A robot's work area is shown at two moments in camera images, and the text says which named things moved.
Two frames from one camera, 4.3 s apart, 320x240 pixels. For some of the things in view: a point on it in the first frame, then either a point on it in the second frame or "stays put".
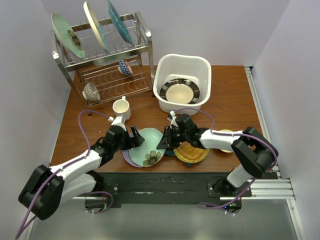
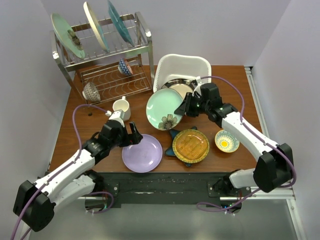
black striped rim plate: x=181 y=91 stays put
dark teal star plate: x=170 y=152 stays put
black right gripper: x=163 y=143 -> x=187 y=103
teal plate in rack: x=120 y=24 stays put
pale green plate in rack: x=67 y=36 stays put
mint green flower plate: x=147 y=155 -> x=160 y=108
